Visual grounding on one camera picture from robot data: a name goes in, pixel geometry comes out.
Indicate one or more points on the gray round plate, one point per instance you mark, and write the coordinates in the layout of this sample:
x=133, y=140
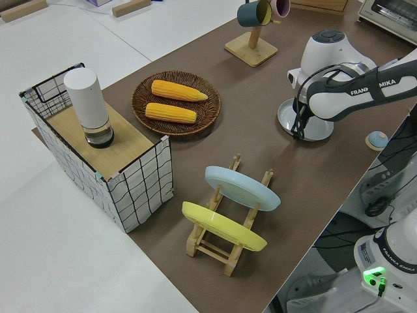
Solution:
x=319, y=132

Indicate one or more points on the long yellow corn cob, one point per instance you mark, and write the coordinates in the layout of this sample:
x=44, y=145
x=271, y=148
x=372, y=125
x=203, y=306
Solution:
x=177, y=89

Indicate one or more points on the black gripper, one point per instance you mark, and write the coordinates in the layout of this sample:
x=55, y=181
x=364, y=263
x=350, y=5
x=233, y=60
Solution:
x=301, y=102

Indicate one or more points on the short yellow corn cob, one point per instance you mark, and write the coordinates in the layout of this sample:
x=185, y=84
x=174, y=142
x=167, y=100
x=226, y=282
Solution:
x=169, y=112

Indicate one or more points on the white power strip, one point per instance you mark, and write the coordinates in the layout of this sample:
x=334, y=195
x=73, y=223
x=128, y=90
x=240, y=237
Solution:
x=384, y=176

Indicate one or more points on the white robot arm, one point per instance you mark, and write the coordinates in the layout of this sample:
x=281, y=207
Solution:
x=342, y=98

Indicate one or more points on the wooden mug tree stand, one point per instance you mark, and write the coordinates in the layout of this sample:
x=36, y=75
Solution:
x=252, y=50

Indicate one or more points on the yellow plate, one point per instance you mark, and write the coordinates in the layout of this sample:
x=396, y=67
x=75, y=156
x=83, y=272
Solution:
x=221, y=225

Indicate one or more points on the round wicker basket tray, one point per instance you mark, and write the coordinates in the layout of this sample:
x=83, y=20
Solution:
x=177, y=130

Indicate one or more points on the white cylinder bottle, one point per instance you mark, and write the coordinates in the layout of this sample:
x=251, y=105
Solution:
x=86, y=101

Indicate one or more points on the light wooden block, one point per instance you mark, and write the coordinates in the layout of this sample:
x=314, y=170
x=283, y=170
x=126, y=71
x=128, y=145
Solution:
x=23, y=11
x=130, y=8

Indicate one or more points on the wooden dish rack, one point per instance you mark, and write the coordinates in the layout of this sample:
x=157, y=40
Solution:
x=230, y=264

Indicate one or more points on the light blue plate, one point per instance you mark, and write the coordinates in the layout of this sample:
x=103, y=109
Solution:
x=241, y=186

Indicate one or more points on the black power adapter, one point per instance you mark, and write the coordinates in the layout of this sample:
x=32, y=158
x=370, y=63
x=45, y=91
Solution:
x=376, y=208

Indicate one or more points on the cream toaster oven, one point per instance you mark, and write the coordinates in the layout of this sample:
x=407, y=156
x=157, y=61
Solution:
x=391, y=19

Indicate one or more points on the purple box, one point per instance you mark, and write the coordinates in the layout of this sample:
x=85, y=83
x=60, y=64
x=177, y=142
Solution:
x=97, y=2

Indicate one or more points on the pink mug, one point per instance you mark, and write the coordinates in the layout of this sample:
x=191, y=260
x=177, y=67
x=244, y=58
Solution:
x=281, y=6

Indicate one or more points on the wooden basket lid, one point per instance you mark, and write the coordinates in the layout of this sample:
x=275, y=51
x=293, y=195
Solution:
x=130, y=143

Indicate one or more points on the dark teal mug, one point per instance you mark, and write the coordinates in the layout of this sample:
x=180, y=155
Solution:
x=249, y=14

